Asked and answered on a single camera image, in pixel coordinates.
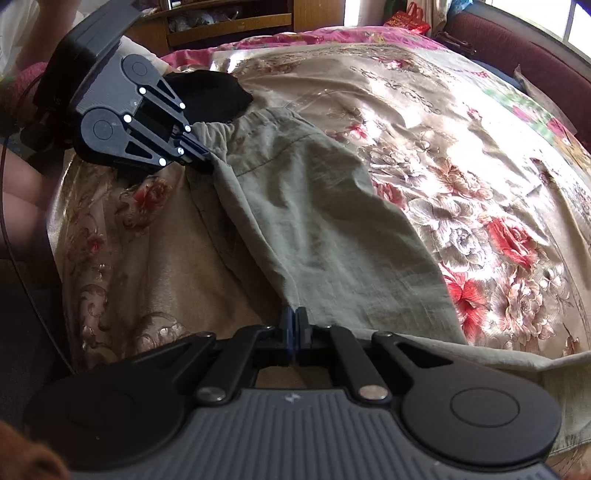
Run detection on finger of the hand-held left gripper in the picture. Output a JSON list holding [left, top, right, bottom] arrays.
[[121, 114, 219, 176], [133, 74, 212, 156]]

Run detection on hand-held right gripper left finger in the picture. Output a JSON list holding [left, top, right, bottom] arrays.
[[137, 305, 296, 406]]

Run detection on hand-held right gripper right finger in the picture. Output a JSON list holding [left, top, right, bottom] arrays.
[[295, 307, 447, 402]]

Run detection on olive green pants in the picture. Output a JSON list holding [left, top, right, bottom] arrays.
[[185, 107, 468, 346]]

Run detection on black garment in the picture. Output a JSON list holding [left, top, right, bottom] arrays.
[[163, 69, 254, 126]]

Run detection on person's white shirt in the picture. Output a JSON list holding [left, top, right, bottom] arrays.
[[0, 0, 63, 80]]

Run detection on wooden cabinet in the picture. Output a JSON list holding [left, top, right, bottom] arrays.
[[124, 0, 348, 57]]

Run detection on person's bare leg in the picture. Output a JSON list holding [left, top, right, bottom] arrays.
[[0, 150, 58, 261]]

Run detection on pink floral bed sheet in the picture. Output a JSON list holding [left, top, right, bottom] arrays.
[[159, 25, 591, 158]]

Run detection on red gift bag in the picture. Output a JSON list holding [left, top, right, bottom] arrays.
[[385, 2, 431, 36]]

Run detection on beige floral satin bedspread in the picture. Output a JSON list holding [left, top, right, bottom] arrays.
[[46, 32, 591, 462]]

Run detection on floral curtain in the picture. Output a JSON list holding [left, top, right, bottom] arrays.
[[428, 0, 455, 34]]

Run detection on maroon upholstered headboard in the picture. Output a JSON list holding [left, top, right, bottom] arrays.
[[441, 7, 591, 121]]

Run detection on window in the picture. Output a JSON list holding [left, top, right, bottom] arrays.
[[519, 0, 591, 63]]

